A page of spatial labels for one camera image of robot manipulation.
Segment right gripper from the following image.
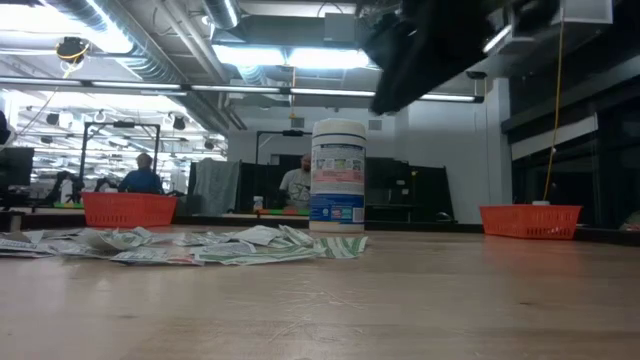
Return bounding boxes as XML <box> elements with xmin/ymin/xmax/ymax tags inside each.
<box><xmin>362</xmin><ymin>0</ymin><xmax>501</xmax><ymax>116</ymax></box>

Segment large white gauze packet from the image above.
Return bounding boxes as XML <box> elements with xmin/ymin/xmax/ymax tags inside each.
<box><xmin>232</xmin><ymin>224</ymin><xmax>286</xmax><ymax>246</ymax></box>

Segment grey ventilation box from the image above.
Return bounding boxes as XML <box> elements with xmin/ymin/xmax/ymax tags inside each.
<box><xmin>323</xmin><ymin>12</ymin><xmax>358</xmax><ymax>45</ymax></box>

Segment black partition panels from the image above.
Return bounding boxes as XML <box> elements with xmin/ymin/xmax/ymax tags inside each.
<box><xmin>237</xmin><ymin>155</ymin><xmax>455</xmax><ymax>225</ymax></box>

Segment white wipes canister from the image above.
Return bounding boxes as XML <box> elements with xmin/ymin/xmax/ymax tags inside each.
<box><xmin>308</xmin><ymin>117</ymin><xmax>368</xmax><ymax>234</ymax></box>

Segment bright ceiling light panel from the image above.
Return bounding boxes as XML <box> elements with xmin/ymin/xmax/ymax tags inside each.
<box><xmin>212</xmin><ymin>43</ymin><xmax>372</xmax><ymax>70</ymax></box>

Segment person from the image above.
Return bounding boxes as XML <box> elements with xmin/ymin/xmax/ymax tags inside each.
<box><xmin>278</xmin><ymin>152</ymin><xmax>312</xmax><ymax>211</ymax></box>
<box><xmin>117</xmin><ymin>152</ymin><xmax>166</xmax><ymax>196</ymax></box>

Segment green striped bandage wrapper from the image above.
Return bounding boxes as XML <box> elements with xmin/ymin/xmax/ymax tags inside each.
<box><xmin>278</xmin><ymin>224</ymin><xmax>317</xmax><ymax>248</ymax></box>
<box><xmin>324</xmin><ymin>235</ymin><xmax>370</xmax><ymax>251</ymax></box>
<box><xmin>313</xmin><ymin>243</ymin><xmax>364</xmax><ymax>260</ymax></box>
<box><xmin>192</xmin><ymin>244</ymin><xmax>326</xmax><ymax>266</ymax></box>

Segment orange plastic mesh basket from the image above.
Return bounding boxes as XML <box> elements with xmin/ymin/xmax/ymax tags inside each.
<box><xmin>81</xmin><ymin>191</ymin><xmax>179</xmax><ymax>229</ymax></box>
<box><xmin>478</xmin><ymin>203</ymin><xmax>584</xmax><ymax>241</ymax></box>

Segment grey hanging cloth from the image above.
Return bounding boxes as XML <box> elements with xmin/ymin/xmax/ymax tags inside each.
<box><xmin>191</xmin><ymin>158</ymin><xmax>242</xmax><ymax>217</ymax></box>

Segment small white printed packet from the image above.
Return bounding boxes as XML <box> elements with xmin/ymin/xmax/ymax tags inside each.
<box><xmin>172</xmin><ymin>230</ymin><xmax>236</xmax><ymax>247</ymax></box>
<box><xmin>109</xmin><ymin>248</ymin><xmax>204</xmax><ymax>266</ymax></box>
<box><xmin>0</xmin><ymin>237</ymin><xmax>56</xmax><ymax>259</ymax></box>
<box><xmin>74</xmin><ymin>227</ymin><xmax>156</xmax><ymax>251</ymax></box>

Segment black monitor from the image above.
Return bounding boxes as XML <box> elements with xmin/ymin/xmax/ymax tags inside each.
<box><xmin>0</xmin><ymin>146</ymin><xmax>36</xmax><ymax>189</ymax></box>

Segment yellow hanging cable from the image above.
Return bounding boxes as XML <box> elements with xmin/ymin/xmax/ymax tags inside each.
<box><xmin>542</xmin><ymin>0</ymin><xmax>567</xmax><ymax>202</ymax></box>

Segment black rig frame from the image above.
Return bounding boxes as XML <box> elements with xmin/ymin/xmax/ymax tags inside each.
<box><xmin>78</xmin><ymin>119</ymin><xmax>162</xmax><ymax>204</ymax></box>

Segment yellow cord reel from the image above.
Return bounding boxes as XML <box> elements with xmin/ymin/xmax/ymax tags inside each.
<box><xmin>54</xmin><ymin>35</ymin><xmax>92</xmax><ymax>65</ymax></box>

